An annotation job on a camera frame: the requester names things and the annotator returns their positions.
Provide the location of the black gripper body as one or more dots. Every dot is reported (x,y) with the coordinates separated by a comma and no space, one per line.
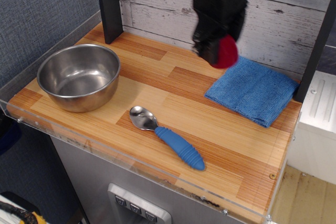
(214,17)

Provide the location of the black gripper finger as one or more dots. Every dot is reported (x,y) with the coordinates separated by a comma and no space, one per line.
(207,50)
(236,25)

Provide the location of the red toy strawberry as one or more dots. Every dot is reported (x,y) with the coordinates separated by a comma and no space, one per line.
(225,53)

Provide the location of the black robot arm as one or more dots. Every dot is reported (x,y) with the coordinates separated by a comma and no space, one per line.
(218,28)

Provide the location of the folded blue rag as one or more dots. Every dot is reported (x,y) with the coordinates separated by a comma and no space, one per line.
(254,91)

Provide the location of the stainless steel bowl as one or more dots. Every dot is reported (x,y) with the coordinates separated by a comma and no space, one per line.
(80,78)

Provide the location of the white side cabinet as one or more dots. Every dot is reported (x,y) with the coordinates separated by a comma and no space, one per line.
(312,150)

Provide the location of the stainless steel cabinet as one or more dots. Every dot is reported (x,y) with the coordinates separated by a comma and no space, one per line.
(91,172)

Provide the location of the silver button control panel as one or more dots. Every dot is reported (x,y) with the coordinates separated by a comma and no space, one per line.
(130,208)

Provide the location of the yellow black object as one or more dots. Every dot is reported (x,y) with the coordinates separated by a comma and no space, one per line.
(24,215)

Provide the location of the dark grey right post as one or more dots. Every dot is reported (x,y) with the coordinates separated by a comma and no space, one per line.
(316,53)

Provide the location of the dark grey post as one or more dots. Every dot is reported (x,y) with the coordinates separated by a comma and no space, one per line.
(316,53)
(111,19)

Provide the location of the blue handled metal spoon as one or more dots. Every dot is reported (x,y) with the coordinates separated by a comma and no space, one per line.
(145,120)

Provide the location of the dark grey left post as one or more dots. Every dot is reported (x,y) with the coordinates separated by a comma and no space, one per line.
(111,19)

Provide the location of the clear acrylic guard rail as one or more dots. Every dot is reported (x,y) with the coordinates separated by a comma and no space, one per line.
(243,161)

